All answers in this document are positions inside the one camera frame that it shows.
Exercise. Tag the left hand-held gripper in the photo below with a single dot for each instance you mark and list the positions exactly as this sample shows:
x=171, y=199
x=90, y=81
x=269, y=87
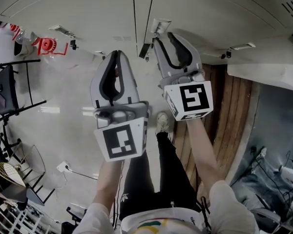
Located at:
x=122, y=140

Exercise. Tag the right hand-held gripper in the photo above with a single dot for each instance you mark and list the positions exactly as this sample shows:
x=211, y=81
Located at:
x=193, y=99

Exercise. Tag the grey metal locker cabinet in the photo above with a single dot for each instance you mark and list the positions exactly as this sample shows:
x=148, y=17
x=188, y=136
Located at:
x=63, y=4

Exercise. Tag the person's right forearm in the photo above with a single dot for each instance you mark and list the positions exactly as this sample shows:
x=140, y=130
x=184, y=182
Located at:
x=202, y=152

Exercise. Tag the person's left forearm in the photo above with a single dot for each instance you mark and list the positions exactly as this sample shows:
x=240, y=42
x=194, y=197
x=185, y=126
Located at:
x=107, y=179

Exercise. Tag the person's right white shoe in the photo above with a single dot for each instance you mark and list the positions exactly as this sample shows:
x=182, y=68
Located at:
x=162, y=121

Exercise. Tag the wooden plank platform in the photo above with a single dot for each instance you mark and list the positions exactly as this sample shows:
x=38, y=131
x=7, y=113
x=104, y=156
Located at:
x=229, y=106

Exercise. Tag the clear water jug red cap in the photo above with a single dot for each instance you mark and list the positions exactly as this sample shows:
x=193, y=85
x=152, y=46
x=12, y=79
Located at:
x=46, y=45
x=14, y=29

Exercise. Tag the white foam block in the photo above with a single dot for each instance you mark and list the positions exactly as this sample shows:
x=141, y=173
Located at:
x=271, y=77

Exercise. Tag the white power strip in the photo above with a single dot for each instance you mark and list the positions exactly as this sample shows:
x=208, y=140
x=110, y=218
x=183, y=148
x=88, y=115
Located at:
x=62, y=167

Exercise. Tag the white waste bin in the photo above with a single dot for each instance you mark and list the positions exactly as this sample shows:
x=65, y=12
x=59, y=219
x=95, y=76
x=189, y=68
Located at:
x=20, y=49

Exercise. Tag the person's black trousers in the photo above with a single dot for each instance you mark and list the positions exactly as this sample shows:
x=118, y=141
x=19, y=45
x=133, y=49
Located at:
x=141, y=186

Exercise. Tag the black folding chair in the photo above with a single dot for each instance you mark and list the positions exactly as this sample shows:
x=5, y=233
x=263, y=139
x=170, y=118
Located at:
x=5, y=89

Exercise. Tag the blue grey chair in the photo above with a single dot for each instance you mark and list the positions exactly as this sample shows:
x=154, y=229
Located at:
x=35, y=196

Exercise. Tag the person's white printed shirt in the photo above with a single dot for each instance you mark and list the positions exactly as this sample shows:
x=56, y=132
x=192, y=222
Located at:
x=229, y=208

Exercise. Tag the grey padded chair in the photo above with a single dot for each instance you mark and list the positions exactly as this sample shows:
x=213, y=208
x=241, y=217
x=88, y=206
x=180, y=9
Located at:
x=266, y=219

